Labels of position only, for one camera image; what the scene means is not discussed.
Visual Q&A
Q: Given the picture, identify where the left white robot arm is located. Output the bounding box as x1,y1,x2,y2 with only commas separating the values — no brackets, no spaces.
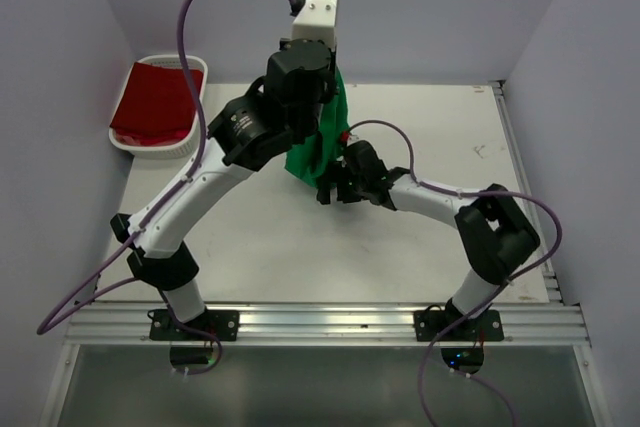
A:
110,39,337,324

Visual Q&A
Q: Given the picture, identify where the white plastic basket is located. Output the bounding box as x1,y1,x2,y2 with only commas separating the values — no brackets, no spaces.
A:
108,54,199,160

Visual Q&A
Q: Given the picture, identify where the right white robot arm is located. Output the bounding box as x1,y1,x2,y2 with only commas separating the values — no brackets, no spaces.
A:
316,140,540,325

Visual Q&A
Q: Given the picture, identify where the green t shirt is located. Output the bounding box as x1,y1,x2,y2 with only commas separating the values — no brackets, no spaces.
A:
285,70,349,188

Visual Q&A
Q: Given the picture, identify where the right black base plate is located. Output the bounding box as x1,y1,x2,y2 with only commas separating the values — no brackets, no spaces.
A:
413,309,501,344

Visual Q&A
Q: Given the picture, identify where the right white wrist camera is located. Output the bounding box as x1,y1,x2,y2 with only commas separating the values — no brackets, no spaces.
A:
340,131,360,147

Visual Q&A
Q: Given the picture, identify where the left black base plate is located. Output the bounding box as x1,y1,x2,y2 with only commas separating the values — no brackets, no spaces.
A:
147,309,240,342

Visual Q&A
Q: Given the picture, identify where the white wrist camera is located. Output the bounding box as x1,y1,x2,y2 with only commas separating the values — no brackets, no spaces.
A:
291,0,338,50
340,131,360,147

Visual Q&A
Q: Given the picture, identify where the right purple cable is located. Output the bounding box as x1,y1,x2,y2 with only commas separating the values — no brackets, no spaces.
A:
348,119,565,427

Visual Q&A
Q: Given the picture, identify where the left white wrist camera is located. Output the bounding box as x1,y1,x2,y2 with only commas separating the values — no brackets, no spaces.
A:
291,0,338,50

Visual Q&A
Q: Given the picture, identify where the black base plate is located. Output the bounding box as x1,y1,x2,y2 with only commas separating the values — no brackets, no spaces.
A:
147,309,240,342
413,309,501,344

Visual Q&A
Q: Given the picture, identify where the red t shirt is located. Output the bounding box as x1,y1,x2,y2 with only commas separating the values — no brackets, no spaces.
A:
110,62,195,147

